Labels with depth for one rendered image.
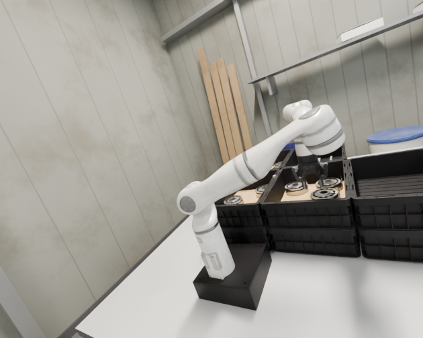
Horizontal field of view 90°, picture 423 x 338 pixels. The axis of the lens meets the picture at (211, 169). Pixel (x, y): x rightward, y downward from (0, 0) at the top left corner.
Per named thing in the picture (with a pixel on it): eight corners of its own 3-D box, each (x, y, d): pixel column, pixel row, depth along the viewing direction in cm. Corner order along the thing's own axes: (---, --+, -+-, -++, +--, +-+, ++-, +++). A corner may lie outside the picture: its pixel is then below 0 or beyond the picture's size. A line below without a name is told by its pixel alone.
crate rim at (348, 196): (352, 206, 65) (350, 199, 64) (260, 209, 81) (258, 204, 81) (347, 163, 97) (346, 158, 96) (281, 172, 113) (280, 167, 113)
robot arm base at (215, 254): (227, 279, 69) (209, 235, 66) (205, 276, 75) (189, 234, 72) (239, 261, 76) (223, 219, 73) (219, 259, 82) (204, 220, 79)
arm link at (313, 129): (333, 104, 46) (236, 161, 56) (352, 139, 48) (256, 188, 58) (322, 98, 54) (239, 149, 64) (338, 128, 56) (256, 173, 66)
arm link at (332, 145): (321, 120, 72) (310, 99, 70) (356, 144, 48) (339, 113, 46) (297, 135, 76) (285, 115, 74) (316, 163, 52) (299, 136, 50)
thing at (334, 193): (338, 199, 80) (338, 198, 80) (309, 200, 86) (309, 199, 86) (338, 188, 88) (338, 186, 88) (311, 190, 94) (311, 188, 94)
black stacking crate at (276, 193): (356, 233, 67) (350, 200, 65) (266, 231, 83) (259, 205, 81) (350, 182, 99) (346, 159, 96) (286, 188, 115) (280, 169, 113)
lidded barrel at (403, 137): (421, 174, 234) (416, 123, 222) (445, 192, 193) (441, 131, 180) (368, 180, 257) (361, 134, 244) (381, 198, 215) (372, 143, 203)
